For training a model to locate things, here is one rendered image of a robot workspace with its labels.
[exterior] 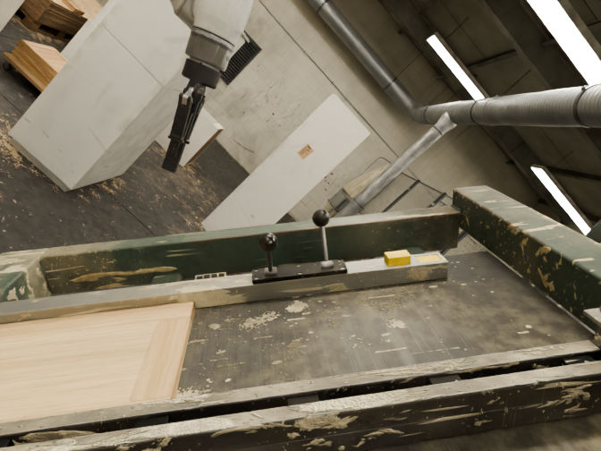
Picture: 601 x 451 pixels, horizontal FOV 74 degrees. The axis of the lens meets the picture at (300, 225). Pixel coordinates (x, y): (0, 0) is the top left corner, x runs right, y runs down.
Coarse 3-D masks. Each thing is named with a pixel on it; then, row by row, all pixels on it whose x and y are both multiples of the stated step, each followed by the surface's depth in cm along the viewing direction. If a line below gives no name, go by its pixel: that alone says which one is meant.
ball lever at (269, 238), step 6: (264, 234) 75; (270, 234) 75; (258, 240) 75; (264, 240) 74; (270, 240) 74; (276, 240) 75; (258, 246) 75; (264, 246) 74; (270, 246) 74; (270, 252) 78; (270, 258) 79; (270, 264) 81; (270, 270) 83; (276, 270) 83
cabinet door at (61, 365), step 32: (32, 320) 79; (64, 320) 78; (96, 320) 77; (128, 320) 76; (160, 320) 76; (0, 352) 71; (32, 352) 70; (64, 352) 69; (96, 352) 69; (128, 352) 68; (160, 352) 67; (0, 384) 63; (32, 384) 63; (64, 384) 62; (96, 384) 62; (128, 384) 61; (160, 384) 60; (0, 416) 57; (32, 416) 56
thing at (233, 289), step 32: (416, 256) 88; (128, 288) 84; (160, 288) 83; (192, 288) 82; (224, 288) 81; (256, 288) 82; (288, 288) 83; (320, 288) 84; (352, 288) 85; (0, 320) 78
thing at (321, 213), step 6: (318, 210) 85; (324, 210) 85; (312, 216) 86; (318, 216) 84; (324, 216) 84; (318, 222) 85; (324, 222) 85; (324, 228) 86; (324, 234) 85; (324, 240) 85; (324, 246) 85; (324, 252) 85; (324, 258) 85; (324, 264) 84; (330, 264) 84
